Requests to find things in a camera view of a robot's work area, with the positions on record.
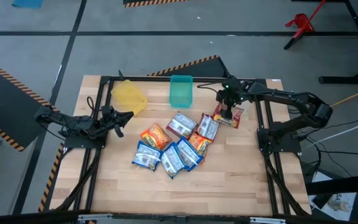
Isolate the white floor cable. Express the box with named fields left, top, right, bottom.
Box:
left=303, top=114, right=358, bottom=150

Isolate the black desk leg frame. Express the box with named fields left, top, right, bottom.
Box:
left=318, top=0, right=358, bottom=85

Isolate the blue Maruchan noodle packet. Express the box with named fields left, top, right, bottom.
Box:
left=175, top=136, right=205, bottom=172
left=160, top=142, right=186, bottom=180
left=131, top=140, right=163, bottom=172

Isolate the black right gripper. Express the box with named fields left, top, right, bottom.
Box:
left=215, top=76, right=247, bottom=121

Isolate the black floor stand beam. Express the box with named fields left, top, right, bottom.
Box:
left=305, top=173, right=358, bottom=195

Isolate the blue floor sheet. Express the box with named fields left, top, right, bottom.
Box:
left=11, top=0, right=45, bottom=9

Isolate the red floor stand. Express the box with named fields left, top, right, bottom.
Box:
left=283, top=0, right=328, bottom=50

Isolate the black floor cable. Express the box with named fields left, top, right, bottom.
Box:
left=317, top=115, right=358, bottom=130
left=317, top=150, right=358, bottom=156

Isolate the yellow extension cable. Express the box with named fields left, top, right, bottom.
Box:
left=331, top=84, right=358, bottom=108

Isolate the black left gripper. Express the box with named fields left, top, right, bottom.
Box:
left=99, top=105, right=135, bottom=139

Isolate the yellow plastic bin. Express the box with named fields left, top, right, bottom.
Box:
left=110, top=79, right=149, bottom=116

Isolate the large black hazard-striped mat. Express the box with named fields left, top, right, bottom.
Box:
left=0, top=54, right=60, bottom=153

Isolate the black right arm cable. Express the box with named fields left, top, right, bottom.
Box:
left=196, top=81, right=222, bottom=94

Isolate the black aluminium table frame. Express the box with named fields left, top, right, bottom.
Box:
left=50, top=74, right=312, bottom=218

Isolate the black hazard-striped floor mat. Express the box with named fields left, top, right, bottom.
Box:
left=122, top=0, right=189, bottom=9
left=147, top=55, right=229, bottom=78

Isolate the white printed paper sheet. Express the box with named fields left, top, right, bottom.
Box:
left=309, top=170, right=358, bottom=222

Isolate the yellow black hazard tape strip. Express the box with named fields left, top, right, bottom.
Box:
left=38, top=142, right=65, bottom=213

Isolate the teal plastic bin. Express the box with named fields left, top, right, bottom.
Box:
left=168, top=74, right=194, bottom=109

